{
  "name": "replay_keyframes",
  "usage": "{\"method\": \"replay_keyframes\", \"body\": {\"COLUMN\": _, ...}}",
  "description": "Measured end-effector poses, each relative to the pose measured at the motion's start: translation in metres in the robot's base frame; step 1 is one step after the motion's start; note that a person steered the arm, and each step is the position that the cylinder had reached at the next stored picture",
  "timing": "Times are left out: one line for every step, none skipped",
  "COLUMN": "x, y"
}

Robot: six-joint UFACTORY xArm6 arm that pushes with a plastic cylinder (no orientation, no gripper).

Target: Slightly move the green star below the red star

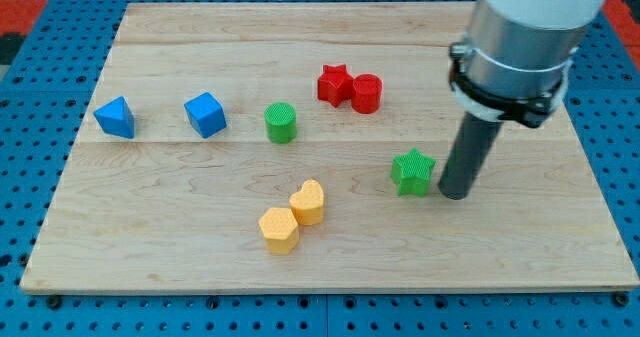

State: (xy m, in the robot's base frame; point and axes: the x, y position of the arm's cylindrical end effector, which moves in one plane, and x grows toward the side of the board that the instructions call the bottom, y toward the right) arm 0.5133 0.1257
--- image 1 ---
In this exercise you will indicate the green star block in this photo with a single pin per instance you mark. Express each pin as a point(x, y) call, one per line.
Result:
point(411, 172)

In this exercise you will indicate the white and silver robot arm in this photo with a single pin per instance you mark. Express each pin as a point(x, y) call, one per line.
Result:
point(521, 48)

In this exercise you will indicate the red star block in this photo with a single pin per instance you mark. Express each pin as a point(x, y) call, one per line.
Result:
point(334, 85)

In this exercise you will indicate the yellow heart block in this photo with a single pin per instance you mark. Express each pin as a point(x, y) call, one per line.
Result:
point(307, 204)

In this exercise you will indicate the green cylinder block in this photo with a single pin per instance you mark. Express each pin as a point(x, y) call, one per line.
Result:
point(280, 121)

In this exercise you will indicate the red cylinder block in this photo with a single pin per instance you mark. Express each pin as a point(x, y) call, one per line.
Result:
point(366, 96)

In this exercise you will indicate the yellow hexagon block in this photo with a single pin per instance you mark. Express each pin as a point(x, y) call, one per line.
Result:
point(280, 230)

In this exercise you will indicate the light wooden board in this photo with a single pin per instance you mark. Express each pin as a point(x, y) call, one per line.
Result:
point(171, 213)

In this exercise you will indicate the blue cube block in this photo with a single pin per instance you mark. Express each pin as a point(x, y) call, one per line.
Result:
point(205, 114)

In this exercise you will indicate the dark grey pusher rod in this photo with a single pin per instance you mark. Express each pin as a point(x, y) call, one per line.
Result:
point(473, 143)

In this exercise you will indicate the blue triangular prism block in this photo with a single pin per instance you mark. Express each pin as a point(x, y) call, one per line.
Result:
point(115, 118)

